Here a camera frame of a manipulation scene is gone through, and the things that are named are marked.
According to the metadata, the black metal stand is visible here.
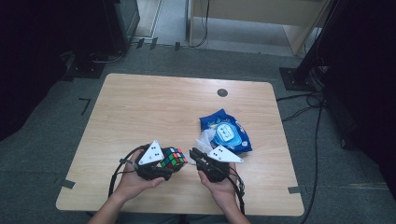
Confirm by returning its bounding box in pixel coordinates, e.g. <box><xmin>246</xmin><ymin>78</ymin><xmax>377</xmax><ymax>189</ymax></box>
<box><xmin>278</xmin><ymin>0</ymin><xmax>339</xmax><ymax>93</ymax></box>

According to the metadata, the long black floor cable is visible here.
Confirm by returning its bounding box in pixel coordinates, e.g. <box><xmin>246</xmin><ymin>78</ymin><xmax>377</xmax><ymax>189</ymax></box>
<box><xmin>299</xmin><ymin>92</ymin><xmax>327</xmax><ymax>224</ymax></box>

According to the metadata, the dark curtain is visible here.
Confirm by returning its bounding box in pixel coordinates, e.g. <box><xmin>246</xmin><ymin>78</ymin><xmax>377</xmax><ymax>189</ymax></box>
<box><xmin>0</xmin><ymin>0</ymin><xmax>110</xmax><ymax>142</ymax></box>
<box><xmin>321</xmin><ymin>0</ymin><xmax>396</xmax><ymax>202</ymax></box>

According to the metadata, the colourful puzzle cube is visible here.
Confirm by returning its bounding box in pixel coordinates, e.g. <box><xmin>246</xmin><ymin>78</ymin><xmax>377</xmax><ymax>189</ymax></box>
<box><xmin>160</xmin><ymin>147</ymin><xmax>189</xmax><ymax>173</ymax></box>

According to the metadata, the black floor base plate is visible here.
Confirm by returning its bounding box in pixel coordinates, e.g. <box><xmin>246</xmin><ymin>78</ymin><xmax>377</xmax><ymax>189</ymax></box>
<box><xmin>63</xmin><ymin>50</ymin><xmax>107</xmax><ymax>80</ymax></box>

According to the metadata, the looped black floor cable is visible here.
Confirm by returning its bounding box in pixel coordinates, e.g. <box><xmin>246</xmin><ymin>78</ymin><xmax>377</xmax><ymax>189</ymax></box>
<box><xmin>276</xmin><ymin>91</ymin><xmax>327</xmax><ymax>123</ymax></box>

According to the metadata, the white wet wipe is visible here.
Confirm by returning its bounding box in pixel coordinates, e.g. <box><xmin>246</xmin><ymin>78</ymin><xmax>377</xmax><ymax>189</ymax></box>
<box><xmin>186</xmin><ymin>128</ymin><xmax>219</xmax><ymax>165</ymax></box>

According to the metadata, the hanging black cable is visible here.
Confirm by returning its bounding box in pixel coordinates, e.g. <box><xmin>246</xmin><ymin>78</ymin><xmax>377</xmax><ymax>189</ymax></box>
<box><xmin>189</xmin><ymin>0</ymin><xmax>210</xmax><ymax>49</ymax></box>

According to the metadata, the right hand-held gripper cable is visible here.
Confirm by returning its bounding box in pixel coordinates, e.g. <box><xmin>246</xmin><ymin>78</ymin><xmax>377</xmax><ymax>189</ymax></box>
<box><xmin>228</xmin><ymin>167</ymin><xmax>248</xmax><ymax>217</ymax></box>

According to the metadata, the black floor tape mark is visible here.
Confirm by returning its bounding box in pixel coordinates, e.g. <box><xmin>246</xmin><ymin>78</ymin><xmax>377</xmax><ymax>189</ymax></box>
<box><xmin>78</xmin><ymin>97</ymin><xmax>92</xmax><ymax>117</ymax></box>

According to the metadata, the person's right hand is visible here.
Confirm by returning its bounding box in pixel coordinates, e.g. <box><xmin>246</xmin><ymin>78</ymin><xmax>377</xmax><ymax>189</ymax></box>
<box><xmin>198</xmin><ymin>163</ymin><xmax>241</xmax><ymax>213</ymax></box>

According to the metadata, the blue wet wipes packet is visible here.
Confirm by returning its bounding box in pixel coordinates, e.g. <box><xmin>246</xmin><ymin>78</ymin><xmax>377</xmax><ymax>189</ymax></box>
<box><xmin>199</xmin><ymin>108</ymin><xmax>253</xmax><ymax>156</ymax></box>

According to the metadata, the person's left hand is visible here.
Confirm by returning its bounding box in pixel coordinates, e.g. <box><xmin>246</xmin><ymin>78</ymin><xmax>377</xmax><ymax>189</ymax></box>
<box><xmin>113</xmin><ymin>151</ymin><xmax>166</xmax><ymax>203</ymax></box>

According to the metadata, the black cabinet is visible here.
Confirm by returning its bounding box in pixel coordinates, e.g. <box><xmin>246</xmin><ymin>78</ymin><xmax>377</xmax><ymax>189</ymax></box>
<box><xmin>102</xmin><ymin>0</ymin><xmax>141</xmax><ymax>54</ymax></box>

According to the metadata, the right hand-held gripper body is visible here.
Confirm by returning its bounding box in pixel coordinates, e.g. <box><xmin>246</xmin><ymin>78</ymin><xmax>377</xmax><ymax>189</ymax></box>
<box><xmin>198</xmin><ymin>144</ymin><xmax>245</xmax><ymax>183</ymax></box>

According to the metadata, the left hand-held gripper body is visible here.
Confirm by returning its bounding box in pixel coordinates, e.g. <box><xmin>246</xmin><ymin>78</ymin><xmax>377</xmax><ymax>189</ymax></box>
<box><xmin>134</xmin><ymin>140</ymin><xmax>165</xmax><ymax>181</ymax></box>

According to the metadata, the light wooden furniture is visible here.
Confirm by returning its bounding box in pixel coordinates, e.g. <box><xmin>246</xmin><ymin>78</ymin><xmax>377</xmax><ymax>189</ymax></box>
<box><xmin>188</xmin><ymin>0</ymin><xmax>332</xmax><ymax>57</ymax></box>

